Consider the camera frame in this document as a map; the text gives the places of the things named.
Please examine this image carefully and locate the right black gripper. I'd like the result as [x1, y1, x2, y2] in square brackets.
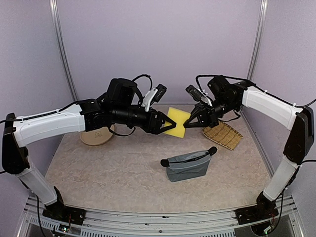
[183, 96, 238, 128]

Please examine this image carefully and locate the yellow sponge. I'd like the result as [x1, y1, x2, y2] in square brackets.
[164, 107, 191, 138]

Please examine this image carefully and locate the grey zip pouch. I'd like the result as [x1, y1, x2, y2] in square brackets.
[160, 146, 217, 182]

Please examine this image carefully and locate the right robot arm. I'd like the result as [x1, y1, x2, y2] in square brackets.
[183, 75, 315, 219]

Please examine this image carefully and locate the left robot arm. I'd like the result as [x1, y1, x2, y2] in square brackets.
[1, 78, 176, 220]

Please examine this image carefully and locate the woven bamboo tray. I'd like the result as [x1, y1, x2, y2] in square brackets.
[202, 121, 243, 151]

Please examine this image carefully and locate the beige round plate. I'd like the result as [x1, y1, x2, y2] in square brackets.
[79, 127, 113, 146]

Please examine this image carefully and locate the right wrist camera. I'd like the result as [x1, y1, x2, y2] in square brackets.
[186, 85, 212, 106]

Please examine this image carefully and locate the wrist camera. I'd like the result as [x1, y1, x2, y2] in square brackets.
[141, 84, 167, 112]
[186, 85, 212, 106]

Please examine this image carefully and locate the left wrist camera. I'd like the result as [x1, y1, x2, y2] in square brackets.
[141, 84, 167, 112]

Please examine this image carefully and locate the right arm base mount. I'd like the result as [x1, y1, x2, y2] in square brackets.
[235, 192, 279, 225]

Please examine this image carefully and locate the right aluminium frame post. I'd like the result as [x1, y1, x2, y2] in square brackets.
[247, 0, 268, 80]

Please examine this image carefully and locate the aluminium frame post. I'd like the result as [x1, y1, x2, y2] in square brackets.
[49, 0, 78, 101]
[247, 0, 268, 80]

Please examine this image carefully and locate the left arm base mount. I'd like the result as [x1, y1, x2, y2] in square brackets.
[42, 186, 86, 226]

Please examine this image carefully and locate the left aluminium frame post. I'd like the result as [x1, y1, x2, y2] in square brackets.
[49, 0, 78, 101]

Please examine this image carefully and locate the aluminium front rail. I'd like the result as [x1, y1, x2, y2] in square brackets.
[14, 196, 305, 237]

